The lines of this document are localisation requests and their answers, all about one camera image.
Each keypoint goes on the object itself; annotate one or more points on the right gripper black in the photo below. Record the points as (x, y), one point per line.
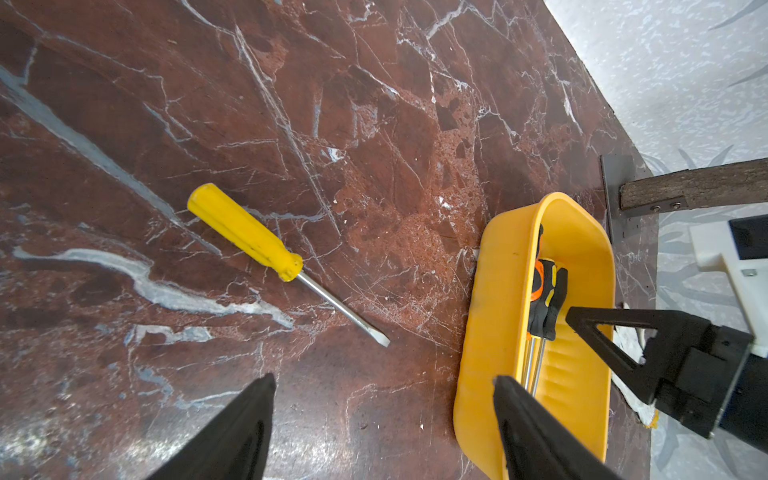
(702, 378)

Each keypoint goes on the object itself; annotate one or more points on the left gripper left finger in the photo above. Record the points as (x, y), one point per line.
(234, 444)

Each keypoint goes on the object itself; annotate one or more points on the orange black stubby screwdriver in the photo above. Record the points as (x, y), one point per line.
(542, 291)

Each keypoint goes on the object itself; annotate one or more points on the yellow plastic storage box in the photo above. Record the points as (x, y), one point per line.
(574, 384)

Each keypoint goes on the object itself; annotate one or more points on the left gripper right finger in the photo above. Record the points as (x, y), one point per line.
(536, 445)

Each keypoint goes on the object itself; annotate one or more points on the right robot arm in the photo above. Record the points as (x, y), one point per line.
(643, 378)

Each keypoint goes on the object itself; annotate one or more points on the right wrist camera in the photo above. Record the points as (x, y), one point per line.
(738, 248)

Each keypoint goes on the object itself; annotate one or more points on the orange handle long screwdriver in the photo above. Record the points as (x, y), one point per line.
(538, 243)

